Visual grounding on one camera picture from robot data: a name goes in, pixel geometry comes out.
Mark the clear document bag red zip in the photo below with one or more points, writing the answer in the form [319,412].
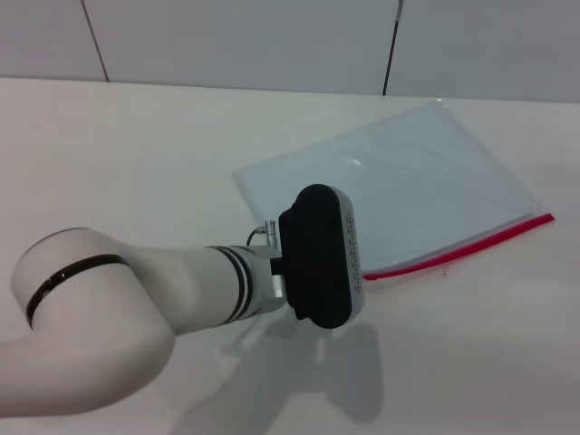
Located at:
[430,181]

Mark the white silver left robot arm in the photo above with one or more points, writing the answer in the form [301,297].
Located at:
[136,290]

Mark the black grey left wrist camera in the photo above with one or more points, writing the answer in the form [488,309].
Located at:
[317,258]

